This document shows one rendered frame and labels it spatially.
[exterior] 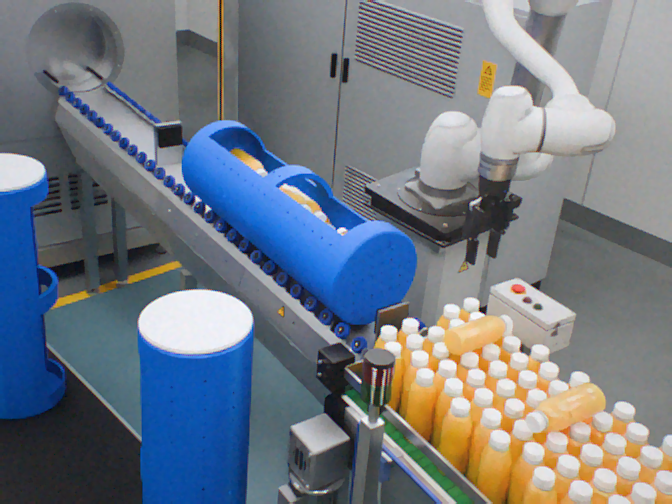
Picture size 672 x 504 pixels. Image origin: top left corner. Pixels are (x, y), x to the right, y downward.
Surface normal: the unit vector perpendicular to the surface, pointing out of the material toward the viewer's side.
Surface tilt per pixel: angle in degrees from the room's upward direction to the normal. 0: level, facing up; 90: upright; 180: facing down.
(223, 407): 90
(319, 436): 0
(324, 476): 90
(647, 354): 0
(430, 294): 90
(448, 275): 90
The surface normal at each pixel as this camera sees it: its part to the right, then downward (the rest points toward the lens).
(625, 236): -0.71, 0.06
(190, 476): 0.07, 0.49
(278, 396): 0.07, -0.87
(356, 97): -0.75, 0.27
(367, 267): 0.57, 0.43
